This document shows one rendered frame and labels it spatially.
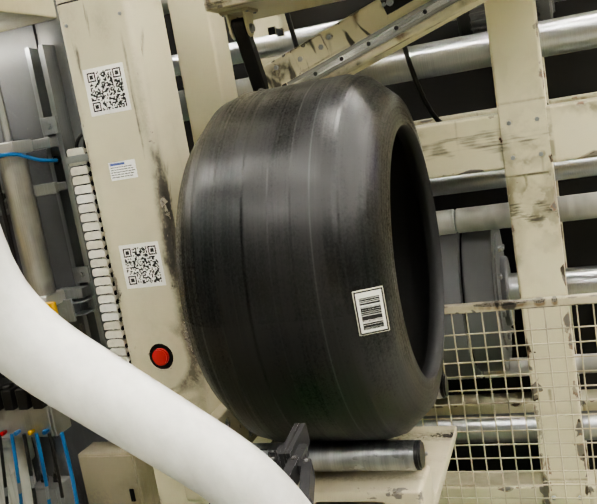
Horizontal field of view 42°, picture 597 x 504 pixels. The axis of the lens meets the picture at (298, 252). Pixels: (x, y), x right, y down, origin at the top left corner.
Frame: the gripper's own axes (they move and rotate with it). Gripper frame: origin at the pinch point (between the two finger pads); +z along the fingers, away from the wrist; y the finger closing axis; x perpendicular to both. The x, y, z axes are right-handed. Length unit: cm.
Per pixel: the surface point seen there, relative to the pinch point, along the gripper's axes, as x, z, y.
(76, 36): -54, 35, 36
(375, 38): -43, 73, -4
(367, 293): -15.8, 10.2, -10.2
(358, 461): 13.8, 17.4, -1.8
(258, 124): -37.2, 23.9, 4.6
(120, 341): -3.6, 28.7, 40.3
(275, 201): -28.3, 13.8, 0.7
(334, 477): 17.8, 19.2, 3.2
